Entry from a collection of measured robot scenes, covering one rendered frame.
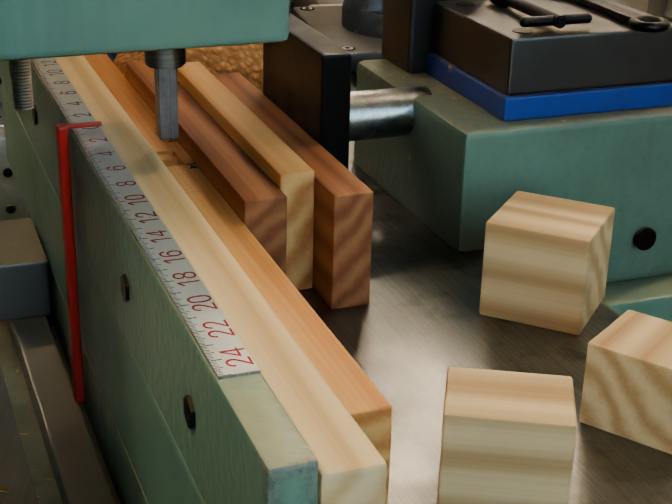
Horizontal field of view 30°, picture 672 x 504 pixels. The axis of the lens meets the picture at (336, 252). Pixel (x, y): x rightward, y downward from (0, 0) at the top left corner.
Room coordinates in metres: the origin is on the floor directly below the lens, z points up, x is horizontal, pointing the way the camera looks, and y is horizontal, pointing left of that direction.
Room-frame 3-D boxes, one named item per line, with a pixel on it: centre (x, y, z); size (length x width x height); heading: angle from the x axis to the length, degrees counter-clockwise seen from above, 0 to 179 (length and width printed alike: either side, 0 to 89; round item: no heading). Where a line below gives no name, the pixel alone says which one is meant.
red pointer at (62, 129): (0.55, 0.12, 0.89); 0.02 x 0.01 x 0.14; 111
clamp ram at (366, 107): (0.61, -0.01, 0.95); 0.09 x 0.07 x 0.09; 21
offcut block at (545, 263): (0.50, -0.09, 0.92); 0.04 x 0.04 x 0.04; 65
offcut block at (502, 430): (0.36, -0.06, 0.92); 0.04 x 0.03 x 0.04; 83
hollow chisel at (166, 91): (0.57, 0.08, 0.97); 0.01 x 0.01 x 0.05; 21
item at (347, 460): (0.57, 0.10, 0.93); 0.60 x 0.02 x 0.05; 21
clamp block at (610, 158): (0.64, -0.10, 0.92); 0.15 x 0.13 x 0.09; 21
